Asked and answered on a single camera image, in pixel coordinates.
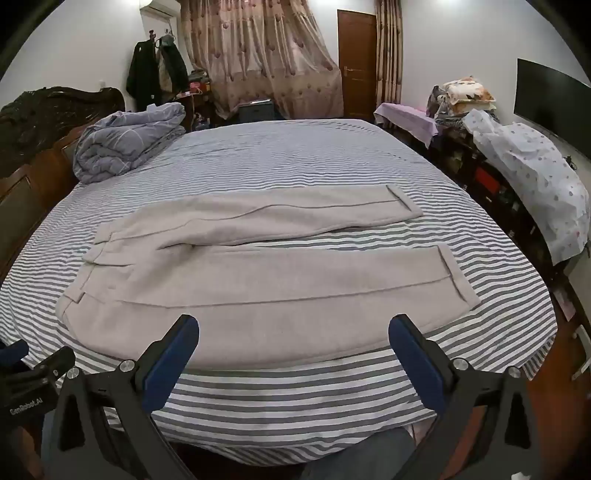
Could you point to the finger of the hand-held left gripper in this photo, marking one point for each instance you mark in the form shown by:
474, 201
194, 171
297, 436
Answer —
13, 350

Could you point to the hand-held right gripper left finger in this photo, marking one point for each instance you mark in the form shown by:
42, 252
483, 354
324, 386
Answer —
171, 364

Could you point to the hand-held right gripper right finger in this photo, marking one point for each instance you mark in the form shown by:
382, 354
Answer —
415, 364

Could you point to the grey towel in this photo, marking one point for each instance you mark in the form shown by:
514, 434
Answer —
231, 295

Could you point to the person's leg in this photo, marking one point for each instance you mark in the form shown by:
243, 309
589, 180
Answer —
360, 454

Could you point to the dark cluttered cabinet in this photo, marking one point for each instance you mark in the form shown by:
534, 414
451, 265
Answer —
485, 184

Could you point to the dark wooden headboard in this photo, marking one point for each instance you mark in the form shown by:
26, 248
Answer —
27, 152

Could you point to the white floral cover cloth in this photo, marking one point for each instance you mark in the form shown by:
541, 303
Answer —
535, 175

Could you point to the folded grey quilt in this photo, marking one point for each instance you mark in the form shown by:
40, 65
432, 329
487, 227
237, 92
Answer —
124, 138

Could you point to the bed with striped sheet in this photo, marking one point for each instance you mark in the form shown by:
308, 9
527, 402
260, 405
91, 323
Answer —
286, 152

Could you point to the pink cloth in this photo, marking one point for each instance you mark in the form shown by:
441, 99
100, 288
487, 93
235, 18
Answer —
406, 117

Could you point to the cluttered nightstand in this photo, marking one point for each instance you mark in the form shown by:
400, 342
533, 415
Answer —
199, 101

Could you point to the dark storage box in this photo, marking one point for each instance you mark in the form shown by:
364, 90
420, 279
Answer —
256, 110

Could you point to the pile of clothes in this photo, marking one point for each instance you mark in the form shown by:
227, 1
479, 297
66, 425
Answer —
466, 92

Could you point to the hanging black jacket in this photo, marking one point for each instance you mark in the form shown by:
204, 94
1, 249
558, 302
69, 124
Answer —
143, 74

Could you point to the hanging dark green jacket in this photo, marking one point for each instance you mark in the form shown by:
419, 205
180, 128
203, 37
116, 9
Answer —
173, 64

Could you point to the narrow patterned curtain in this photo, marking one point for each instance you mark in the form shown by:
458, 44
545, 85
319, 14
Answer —
388, 55

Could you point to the brown wooden door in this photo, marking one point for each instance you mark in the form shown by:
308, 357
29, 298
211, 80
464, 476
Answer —
358, 55

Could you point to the wide patterned curtain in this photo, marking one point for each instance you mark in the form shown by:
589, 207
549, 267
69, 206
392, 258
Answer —
258, 46

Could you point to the white air conditioner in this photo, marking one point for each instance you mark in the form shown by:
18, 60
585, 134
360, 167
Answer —
159, 7

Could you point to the black wall television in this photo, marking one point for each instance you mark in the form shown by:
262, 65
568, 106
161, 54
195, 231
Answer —
549, 101

